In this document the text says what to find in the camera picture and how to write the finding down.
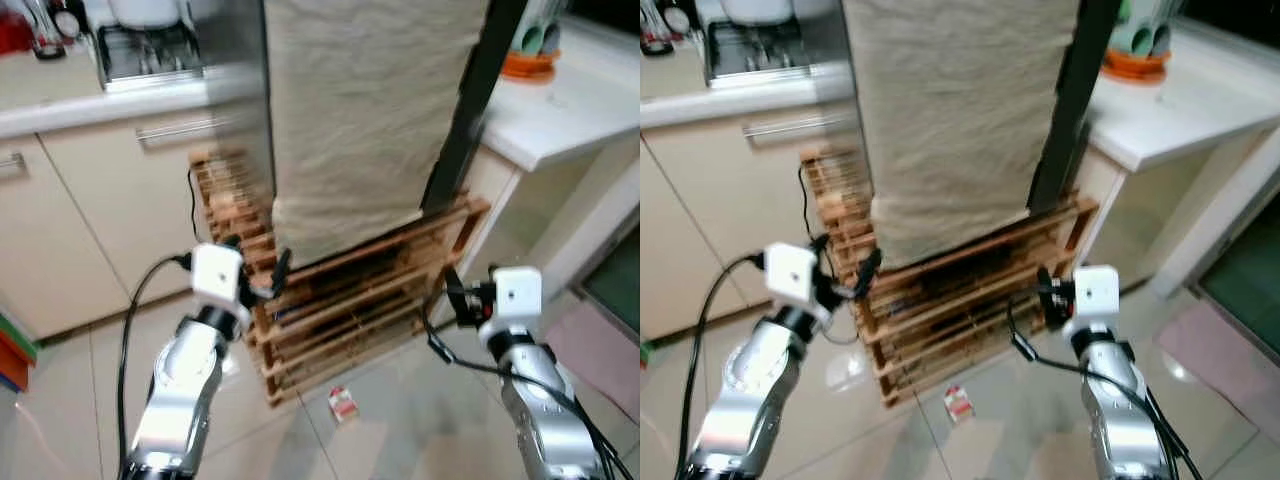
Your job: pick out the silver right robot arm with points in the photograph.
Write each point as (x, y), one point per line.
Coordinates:
(1115, 410)
(535, 400)

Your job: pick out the white pot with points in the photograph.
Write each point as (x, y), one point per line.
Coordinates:
(145, 12)
(757, 10)

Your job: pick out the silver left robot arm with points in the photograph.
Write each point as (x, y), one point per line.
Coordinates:
(745, 400)
(185, 390)

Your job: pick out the steel dish rack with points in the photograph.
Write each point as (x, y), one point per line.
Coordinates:
(150, 60)
(760, 58)

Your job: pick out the dark grey fridge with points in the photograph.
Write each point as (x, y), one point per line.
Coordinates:
(1075, 80)
(480, 80)

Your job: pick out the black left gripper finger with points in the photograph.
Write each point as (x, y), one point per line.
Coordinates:
(281, 268)
(231, 243)
(820, 242)
(869, 268)

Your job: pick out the cream kitchen base cabinet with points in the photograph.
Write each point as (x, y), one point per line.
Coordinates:
(80, 220)
(720, 220)

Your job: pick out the beige cloth cover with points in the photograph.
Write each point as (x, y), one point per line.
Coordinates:
(370, 120)
(960, 120)

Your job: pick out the white framed glass sliding door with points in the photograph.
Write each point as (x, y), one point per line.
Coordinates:
(600, 200)
(1215, 200)

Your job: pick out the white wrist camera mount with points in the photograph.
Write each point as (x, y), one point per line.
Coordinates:
(215, 275)
(515, 290)
(790, 275)
(1095, 290)

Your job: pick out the white counter cabinet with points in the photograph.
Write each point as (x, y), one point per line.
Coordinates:
(570, 110)
(1180, 110)

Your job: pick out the red container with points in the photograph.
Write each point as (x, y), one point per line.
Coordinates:
(14, 32)

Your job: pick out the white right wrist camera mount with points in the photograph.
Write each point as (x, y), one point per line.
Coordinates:
(1095, 290)
(515, 290)

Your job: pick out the orange plate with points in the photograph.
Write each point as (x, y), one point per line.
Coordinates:
(525, 68)
(1135, 68)

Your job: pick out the metal utensil holder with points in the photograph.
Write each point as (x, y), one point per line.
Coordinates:
(48, 40)
(660, 35)

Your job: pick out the pink floor mat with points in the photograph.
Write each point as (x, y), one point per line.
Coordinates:
(1220, 355)
(595, 360)

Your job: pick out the green plastic bowl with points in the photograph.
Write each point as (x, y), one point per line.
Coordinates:
(1126, 10)

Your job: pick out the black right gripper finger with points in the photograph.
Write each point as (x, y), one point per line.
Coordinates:
(1044, 285)
(454, 292)

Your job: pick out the multicoloured plastic object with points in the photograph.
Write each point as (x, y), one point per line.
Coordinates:
(15, 355)
(646, 352)

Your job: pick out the wooden slatted rack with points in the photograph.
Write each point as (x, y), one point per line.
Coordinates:
(350, 310)
(960, 310)

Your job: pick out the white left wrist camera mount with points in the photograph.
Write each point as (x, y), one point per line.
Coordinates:
(790, 275)
(215, 275)

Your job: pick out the green ceramic cup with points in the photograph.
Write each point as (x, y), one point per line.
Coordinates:
(527, 40)
(1160, 40)
(1130, 40)
(551, 38)

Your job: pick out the red white small packet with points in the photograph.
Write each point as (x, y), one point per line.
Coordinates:
(344, 407)
(959, 404)

